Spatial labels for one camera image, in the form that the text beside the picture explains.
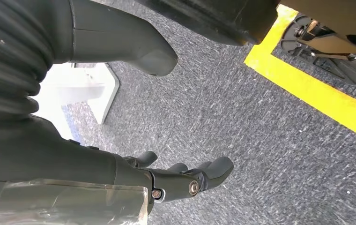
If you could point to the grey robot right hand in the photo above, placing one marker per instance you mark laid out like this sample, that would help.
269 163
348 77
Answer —
41 155

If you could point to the silver kiosk stand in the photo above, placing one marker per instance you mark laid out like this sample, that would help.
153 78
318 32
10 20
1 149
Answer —
81 93

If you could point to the black robot foot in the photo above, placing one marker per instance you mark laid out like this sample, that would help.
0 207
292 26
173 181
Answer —
215 18

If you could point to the yellow floor tape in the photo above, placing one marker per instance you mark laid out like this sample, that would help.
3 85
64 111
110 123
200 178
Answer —
305 84

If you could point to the metal support frame base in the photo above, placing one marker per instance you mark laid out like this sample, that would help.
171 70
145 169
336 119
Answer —
336 40

